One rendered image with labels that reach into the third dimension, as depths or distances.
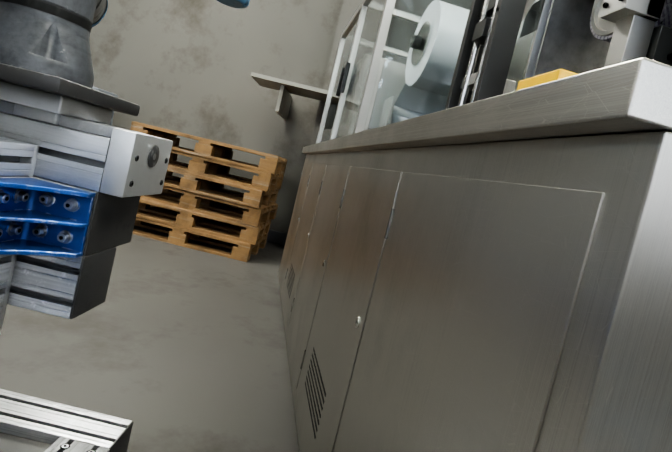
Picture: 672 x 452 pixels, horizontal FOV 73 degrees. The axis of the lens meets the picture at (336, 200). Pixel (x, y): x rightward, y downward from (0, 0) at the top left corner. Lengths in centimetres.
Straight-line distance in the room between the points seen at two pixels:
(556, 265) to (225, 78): 432
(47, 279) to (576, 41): 106
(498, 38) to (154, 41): 417
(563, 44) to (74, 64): 92
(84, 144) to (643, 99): 62
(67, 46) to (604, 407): 74
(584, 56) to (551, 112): 74
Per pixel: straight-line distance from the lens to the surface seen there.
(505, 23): 100
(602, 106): 37
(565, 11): 114
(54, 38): 77
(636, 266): 36
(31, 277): 75
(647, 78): 36
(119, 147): 68
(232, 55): 463
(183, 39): 480
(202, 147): 349
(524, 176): 47
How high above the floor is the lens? 78
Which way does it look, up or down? 3 degrees down
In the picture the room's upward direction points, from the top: 14 degrees clockwise
